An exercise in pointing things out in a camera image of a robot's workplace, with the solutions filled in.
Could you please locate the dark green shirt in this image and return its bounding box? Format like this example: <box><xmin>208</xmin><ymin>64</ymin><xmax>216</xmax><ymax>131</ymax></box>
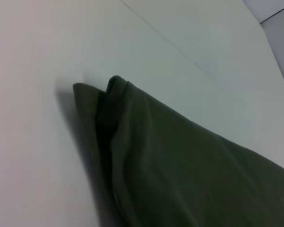
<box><xmin>72</xmin><ymin>75</ymin><xmax>284</xmax><ymax>227</ymax></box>

